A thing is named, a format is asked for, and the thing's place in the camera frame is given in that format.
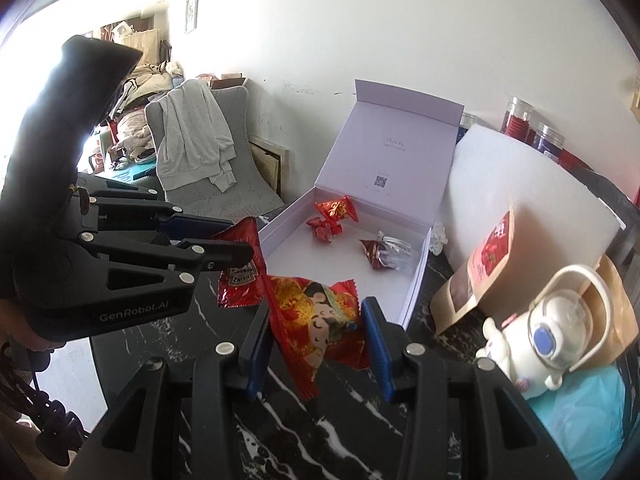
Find open lavender gift box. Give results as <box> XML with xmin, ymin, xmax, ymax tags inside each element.
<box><xmin>259</xmin><ymin>80</ymin><xmax>464</xmax><ymax>326</ymax></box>

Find red gold character snack packet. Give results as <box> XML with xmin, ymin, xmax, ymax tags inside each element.
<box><xmin>314</xmin><ymin>195</ymin><xmax>359</xmax><ymax>224</ymax></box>

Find white cartoon dog water bottle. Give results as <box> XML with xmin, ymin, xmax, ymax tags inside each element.
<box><xmin>476</xmin><ymin>264</ymin><xmax>613</xmax><ymax>399</ymax></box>

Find small wall picture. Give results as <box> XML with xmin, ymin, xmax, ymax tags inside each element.
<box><xmin>184</xmin><ymin>0</ymin><xmax>198</xmax><ymax>34</ymax></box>

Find white foam board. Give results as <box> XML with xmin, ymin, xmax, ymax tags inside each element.
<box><xmin>439</xmin><ymin>125</ymin><xmax>620</xmax><ymax>280</ymax></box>

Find wooden picture frame on floor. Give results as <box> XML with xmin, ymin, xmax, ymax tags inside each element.
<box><xmin>248</xmin><ymin>136</ymin><xmax>290</xmax><ymax>196</ymax></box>

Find crumpled white tissue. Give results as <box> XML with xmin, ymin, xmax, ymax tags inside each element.
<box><xmin>428</xmin><ymin>221</ymin><xmax>448</xmax><ymax>256</ymax></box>

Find light blue plastic bag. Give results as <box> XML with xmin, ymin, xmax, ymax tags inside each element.
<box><xmin>528</xmin><ymin>365</ymin><xmax>626</xmax><ymax>479</ymax></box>

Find red ketchup style snack packet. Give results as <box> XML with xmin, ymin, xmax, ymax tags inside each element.
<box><xmin>214</xmin><ymin>217</ymin><xmax>267</xmax><ymax>309</ymax></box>

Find clear jar purple label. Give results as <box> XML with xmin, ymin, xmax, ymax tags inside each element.
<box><xmin>533</xmin><ymin>122</ymin><xmax>565</xmax><ymax>162</ymax></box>

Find black board behind foam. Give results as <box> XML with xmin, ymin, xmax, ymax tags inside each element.
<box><xmin>559</xmin><ymin>150</ymin><xmax>639</xmax><ymax>270</ymax></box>

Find red cartoon figure snack packet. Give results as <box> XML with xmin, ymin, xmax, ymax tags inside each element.
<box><xmin>266</xmin><ymin>275</ymin><xmax>370</xmax><ymax>401</ymax></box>

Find pile of clothes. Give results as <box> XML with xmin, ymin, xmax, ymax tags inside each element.
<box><xmin>103</xmin><ymin>61</ymin><xmax>184</xmax><ymax>170</ymax></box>

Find grey sweatshirt on chair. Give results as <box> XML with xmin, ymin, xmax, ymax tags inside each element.
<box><xmin>156</xmin><ymin>79</ymin><xmax>236</xmax><ymax>192</ymax></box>

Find clear jar behind box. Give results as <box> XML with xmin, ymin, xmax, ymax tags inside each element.
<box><xmin>456</xmin><ymin>113</ymin><xmax>480</xmax><ymax>143</ymax></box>

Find dark brown candy packet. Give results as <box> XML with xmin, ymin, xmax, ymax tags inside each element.
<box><xmin>360</xmin><ymin>240</ymin><xmax>390</xmax><ymax>270</ymax></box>

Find grey leaf pattern chair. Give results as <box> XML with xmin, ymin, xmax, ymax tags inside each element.
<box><xmin>144</xmin><ymin>79</ymin><xmax>284</xmax><ymax>222</ymax></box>

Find kraft hawthorn snack pouch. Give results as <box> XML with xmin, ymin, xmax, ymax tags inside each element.
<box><xmin>430</xmin><ymin>207</ymin><xmax>514</xmax><ymax>335</ymax></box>

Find clear jar red contents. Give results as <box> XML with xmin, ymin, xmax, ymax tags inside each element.
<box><xmin>501</xmin><ymin>96</ymin><xmax>534</xmax><ymax>142</ymax></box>

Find clear acrylic holder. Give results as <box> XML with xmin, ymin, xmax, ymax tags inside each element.
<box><xmin>378</xmin><ymin>231</ymin><xmax>414</xmax><ymax>273</ymax></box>

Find person's right hand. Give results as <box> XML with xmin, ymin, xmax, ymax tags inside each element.
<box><xmin>0</xmin><ymin>299</ymin><xmax>65</xmax><ymax>352</ymax></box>

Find brown paper bag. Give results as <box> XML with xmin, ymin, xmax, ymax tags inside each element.
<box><xmin>574</xmin><ymin>253</ymin><xmax>640</xmax><ymax>371</ymax></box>

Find wooden wall frame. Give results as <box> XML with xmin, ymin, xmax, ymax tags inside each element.
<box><xmin>629</xmin><ymin>75</ymin><xmax>640</xmax><ymax>122</ymax></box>

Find red candy packet white text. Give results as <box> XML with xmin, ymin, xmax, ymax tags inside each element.
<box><xmin>306</xmin><ymin>217</ymin><xmax>343</xmax><ymax>243</ymax></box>

